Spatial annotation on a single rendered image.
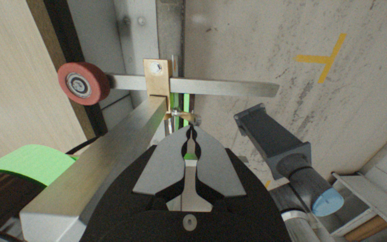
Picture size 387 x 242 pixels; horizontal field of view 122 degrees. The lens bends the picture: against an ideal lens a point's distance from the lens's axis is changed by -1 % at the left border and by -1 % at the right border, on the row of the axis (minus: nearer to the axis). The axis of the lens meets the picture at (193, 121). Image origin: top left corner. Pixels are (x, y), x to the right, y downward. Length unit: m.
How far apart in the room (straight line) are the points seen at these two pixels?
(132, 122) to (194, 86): 0.16
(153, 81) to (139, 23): 0.31
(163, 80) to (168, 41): 0.19
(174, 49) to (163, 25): 0.07
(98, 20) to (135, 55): 0.14
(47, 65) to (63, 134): 0.16
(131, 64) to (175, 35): 0.22
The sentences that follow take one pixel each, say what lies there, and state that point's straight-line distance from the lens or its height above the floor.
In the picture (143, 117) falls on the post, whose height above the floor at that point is 0.98.
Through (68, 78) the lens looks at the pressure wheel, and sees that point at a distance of 0.32.
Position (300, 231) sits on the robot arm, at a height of 0.93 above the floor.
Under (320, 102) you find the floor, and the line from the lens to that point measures 1.78.
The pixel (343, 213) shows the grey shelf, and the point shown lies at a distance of 3.51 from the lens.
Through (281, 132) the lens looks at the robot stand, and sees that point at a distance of 1.06.
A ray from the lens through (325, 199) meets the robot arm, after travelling 0.85.
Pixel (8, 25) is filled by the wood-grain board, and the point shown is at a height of 0.90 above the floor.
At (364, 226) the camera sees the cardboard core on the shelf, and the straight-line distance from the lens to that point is 3.00.
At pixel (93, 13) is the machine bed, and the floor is 0.73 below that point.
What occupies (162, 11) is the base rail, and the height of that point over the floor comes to 0.70.
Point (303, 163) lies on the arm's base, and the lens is 0.94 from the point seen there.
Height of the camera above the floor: 1.12
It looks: 61 degrees down
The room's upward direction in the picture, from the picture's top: 180 degrees counter-clockwise
